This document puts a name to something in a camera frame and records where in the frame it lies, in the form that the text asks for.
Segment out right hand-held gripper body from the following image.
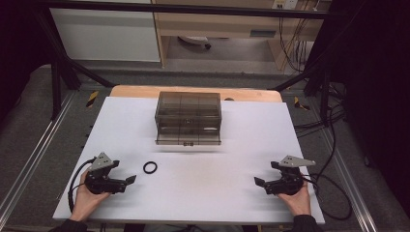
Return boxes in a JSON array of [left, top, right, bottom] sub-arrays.
[[264, 155, 317, 196]]

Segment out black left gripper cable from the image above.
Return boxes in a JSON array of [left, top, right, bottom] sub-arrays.
[[67, 157, 98, 214]]

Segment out white foam board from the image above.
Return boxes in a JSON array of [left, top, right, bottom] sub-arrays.
[[52, 96, 326, 225]]

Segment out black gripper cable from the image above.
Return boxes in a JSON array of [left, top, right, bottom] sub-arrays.
[[303, 173, 353, 222], [67, 157, 98, 214]]

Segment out aluminium floor rail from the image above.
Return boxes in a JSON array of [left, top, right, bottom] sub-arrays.
[[321, 127, 379, 232], [0, 91, 77, 220]]

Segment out black metal stand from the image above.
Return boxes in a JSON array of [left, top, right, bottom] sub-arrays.
[[33, 9, 116, 121], [272, 62, 334, 128]]

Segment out black floor cables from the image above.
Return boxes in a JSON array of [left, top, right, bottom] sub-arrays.
[[293, 81, 346, 139]]

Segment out hanging black cables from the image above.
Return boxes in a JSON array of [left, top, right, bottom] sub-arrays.
[[278, 0, 323, 73]]

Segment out dark curtain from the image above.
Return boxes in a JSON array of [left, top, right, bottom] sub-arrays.
[[0, 0, 54, 125], [317, 0, 410, 220]]

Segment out black ring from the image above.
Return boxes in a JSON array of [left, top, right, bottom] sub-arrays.
[[142, 160, 159, 175]]

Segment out black metal frame bar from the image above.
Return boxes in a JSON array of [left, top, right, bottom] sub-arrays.
[[40, 0, 331, 20]]

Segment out person's right hand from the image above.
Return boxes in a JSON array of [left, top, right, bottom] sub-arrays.
[[278, 173, 312, 217]]

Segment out white chair base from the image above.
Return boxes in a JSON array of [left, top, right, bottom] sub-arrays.
[[177, 35, 213, 50]]

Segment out transparent brown drawer box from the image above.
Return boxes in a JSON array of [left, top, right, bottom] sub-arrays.
[[154, 91, 223, 147]]

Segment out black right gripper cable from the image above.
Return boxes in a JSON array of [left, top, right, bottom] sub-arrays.
[[303, 173, 353, 222]]

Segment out wooden table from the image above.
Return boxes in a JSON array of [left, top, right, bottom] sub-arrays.
[[109, 84, 283, 103]]

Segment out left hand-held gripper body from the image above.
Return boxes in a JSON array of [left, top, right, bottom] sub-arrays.
[[84, 152, 129, 195]]

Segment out white wall socket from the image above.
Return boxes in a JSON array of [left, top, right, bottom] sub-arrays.
[[272, 0, 298, 11]]

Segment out person's left hand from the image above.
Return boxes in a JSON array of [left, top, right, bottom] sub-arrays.
[[69, 170, 112, 222]]

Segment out yellow black tape marker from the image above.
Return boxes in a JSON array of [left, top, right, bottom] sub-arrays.
[[293, 96, 311, 111], [85, 90, 100, 108]]

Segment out white cabinet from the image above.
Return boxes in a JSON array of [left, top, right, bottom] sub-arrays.
[[49, 7, 161, 63]]

